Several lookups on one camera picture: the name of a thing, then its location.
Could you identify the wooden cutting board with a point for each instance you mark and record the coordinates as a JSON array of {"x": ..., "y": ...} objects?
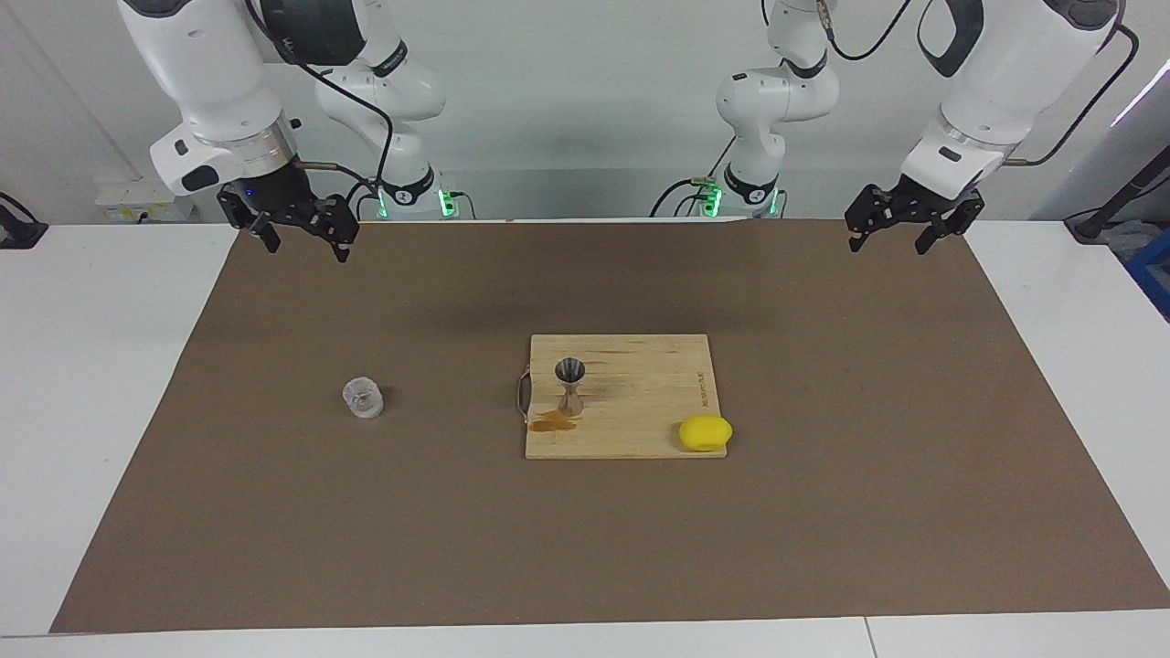
[{"x": 640, "y": 402}]

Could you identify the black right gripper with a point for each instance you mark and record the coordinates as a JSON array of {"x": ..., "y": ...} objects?
[{"x": 274, "y": 196}]

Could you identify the steel double jigger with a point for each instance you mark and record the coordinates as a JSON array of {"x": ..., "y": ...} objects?
[{"x": 570, "y": 369}]

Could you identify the white wall socket box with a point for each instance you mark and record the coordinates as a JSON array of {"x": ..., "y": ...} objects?
[{"x": 128, "y": 196}]

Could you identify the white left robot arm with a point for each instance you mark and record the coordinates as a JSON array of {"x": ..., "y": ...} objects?
[{"x": 1005, "y": 73}]

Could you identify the black clamp mount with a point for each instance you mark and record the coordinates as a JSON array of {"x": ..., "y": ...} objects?
[{"x": 18, "y": 233}]

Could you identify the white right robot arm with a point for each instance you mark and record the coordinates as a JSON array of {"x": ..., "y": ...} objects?
[{"x": 201, "y": 73}]

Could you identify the black stand pole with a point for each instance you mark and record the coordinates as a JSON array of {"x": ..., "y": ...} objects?
[{"x": 1124, "y": 192}]

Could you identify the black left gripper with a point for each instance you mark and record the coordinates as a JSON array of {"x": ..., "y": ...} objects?
[{"x": 928, "y": 203}]

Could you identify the yellow lemon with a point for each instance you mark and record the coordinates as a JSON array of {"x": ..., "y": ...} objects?
[{"x": 704, "y": 433}]

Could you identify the blue plastic box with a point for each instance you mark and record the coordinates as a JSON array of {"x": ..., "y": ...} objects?
[{"x": 1154, "y": 270}]

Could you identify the clear glass cup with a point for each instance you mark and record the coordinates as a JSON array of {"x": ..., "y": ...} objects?
[{"x": 364, "y": 398}]

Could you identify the brown table mat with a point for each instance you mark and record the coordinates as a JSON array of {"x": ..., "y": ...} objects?
[{"x": 585, "y": 548}]

